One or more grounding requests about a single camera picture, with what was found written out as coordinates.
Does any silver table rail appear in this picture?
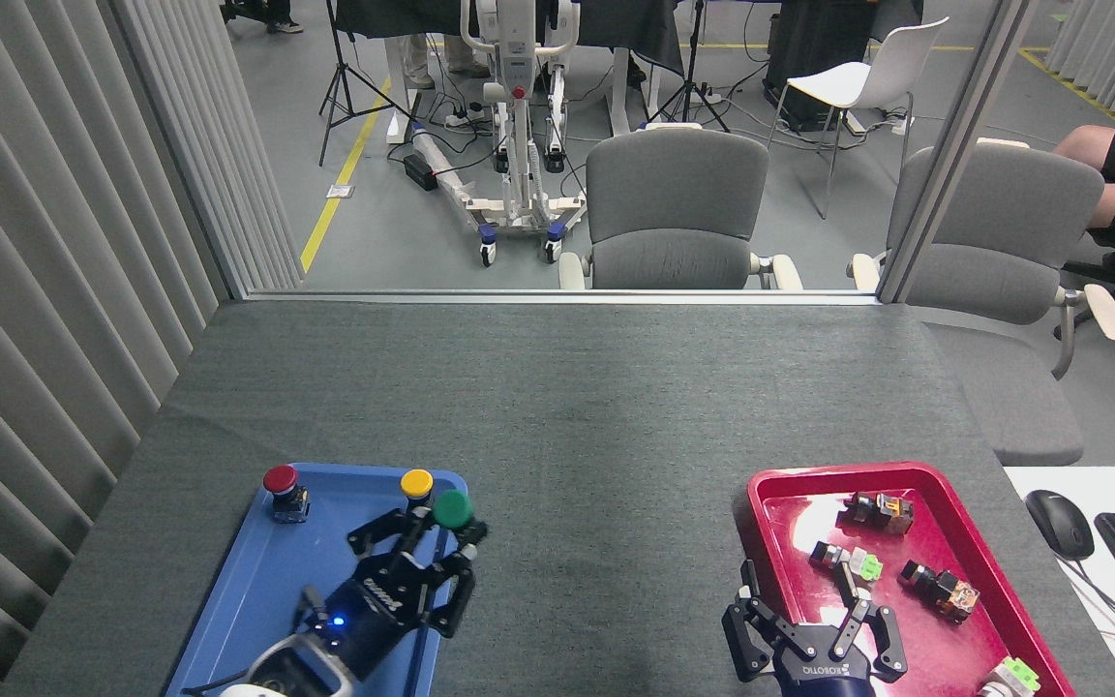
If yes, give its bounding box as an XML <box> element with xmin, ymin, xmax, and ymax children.
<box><xmin>246</xmin><ymin>288</ymin><xmax>880</xmax><ymax>307</ymax></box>

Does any grey office chair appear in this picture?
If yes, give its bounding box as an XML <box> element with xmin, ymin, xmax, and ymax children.
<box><xmin>557</xmin><ymin>124</ymin><xmax>803</xmax><ymax>291</ymax></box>
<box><xmin>848</xmin><ymin>138</ymin><xmax>1115</xmax><ymax>468</ymax></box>

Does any black tripod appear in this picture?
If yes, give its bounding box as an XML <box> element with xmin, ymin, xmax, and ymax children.
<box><xmin>649</xmin><ymin>0</ymin><xmax>731</xmax><ymax>134</ymax></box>
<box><xmin>318</xmin><ymin>0</ymin><xmax>420</xmax><ymax>167</ymax></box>

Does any black switch with orange block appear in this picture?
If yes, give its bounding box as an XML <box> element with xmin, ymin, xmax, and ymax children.
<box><xmin>898</xmin><ymin>561</ymin><xmax>981</xmax><ymax>623</ymax></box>
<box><xmin>843</xmin><ymin>491</ymin><xmax>915</xmax><ymax>536</ymax></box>

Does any red plastic tray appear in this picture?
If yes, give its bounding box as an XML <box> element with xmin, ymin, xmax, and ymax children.
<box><xmin>746</xmin><ymin>462</ymin><xmax>1076</xmax><ymax>697</ymax></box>

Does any white plastic chair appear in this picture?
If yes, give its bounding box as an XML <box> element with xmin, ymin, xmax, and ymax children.
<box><xmin>767</xmin><ymin>16</ymin><xmax>950</xmax><ymax>221</ymax></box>

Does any white stand on wheels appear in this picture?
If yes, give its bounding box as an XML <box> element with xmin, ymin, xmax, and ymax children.
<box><xmin>409</xmin><ymin>0</ymin><xmax>589</xmax><ymax>267</ymax></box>

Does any green push button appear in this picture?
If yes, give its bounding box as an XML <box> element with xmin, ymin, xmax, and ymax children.
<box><xmin>428</xmin><ymin>489</ymin><xmax>481</xmax><ymax>561</ymax></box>

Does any yellow push button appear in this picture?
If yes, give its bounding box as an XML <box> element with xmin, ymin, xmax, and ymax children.
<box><xmin>399</xmin><ymin>469</ymin><xmax>437</xmax><ymax>514</ymax></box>

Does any black computer mouse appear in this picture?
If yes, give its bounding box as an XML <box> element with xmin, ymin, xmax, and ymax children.
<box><xmin>1025</xmin><ymin>490</ymin><xmax>1096</xmax><ymax>562</ymax></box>

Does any red push button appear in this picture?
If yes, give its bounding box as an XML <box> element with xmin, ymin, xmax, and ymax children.
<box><xmin>262</xmin><ymin>465</ymin><xmax>312</xmax><ymax>525</ymax></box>

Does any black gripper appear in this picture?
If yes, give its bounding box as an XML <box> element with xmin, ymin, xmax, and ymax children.
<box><xmin>301</xmin><ymin>508</ymin><xmax>491</xmax><ymax>681</ymax></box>
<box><xmin>721</xmin><ymin>559</ymin><xmax>910</xmax><ymax>697</ymax></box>

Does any silver post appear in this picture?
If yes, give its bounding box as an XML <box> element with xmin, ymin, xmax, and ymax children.
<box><xmin>875</xmin><ymin>0</ymin><xmax>1042</xmax><ymax>305</ymax></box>

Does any silver switch with green block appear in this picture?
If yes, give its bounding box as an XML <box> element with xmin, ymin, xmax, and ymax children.
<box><xmin>808</xmin><ymin>540</ymin><xmax>884</xmax><ymax>583</ymax></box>
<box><xmin>977</xmin><ymin>656</ymin><xmax>1042</xmax><ymax>697</ymax></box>

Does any blue plastic tray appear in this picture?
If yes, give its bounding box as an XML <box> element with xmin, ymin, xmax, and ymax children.
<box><xmin>166</xmin><ymin>462</ymin><xmax>469</xmax><ymax>697</ymax></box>

